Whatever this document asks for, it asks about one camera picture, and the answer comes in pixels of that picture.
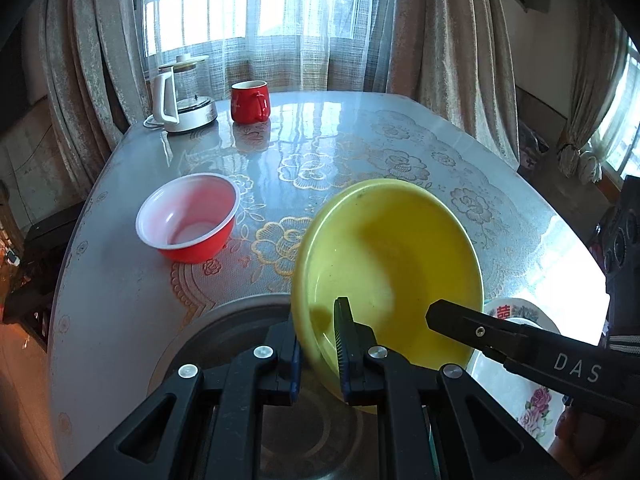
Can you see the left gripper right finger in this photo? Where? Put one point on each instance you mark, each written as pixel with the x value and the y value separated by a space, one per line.
pixel 360 384

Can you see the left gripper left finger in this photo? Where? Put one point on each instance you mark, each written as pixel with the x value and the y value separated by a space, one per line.
pixel 280 383

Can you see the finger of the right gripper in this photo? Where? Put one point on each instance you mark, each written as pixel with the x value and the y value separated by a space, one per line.
pixel 497 339

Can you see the white rose deep plate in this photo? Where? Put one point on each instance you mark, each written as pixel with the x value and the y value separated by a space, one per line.
pixel 535 407

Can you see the stainless steel bowl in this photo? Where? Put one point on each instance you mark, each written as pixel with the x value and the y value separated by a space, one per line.
pixel 319 436

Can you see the yellow plastic bowl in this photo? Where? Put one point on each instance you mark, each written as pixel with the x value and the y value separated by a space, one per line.
pixel 392 249

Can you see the red plastic bowl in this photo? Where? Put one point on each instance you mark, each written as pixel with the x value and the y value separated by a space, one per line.
pixel 189 219

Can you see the large white dragon plate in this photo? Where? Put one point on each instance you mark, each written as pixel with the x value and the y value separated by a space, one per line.
pixel 515 310

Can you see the person's right hand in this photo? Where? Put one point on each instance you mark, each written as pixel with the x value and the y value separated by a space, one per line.
pixel 590 447

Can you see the red mug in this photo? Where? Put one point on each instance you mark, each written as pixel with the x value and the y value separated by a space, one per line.
pixel 250 102

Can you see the glass electric kettle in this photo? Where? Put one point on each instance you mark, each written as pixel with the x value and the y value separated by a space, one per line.
pixel 182 97

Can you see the beige curtain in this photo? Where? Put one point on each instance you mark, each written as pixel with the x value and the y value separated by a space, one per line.
pixel 454 57

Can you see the right window curtain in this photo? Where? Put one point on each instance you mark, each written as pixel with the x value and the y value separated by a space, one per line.
pixel 599 61

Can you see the sheer white curtain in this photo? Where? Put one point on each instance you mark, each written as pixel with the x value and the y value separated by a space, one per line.
pixel 294 45

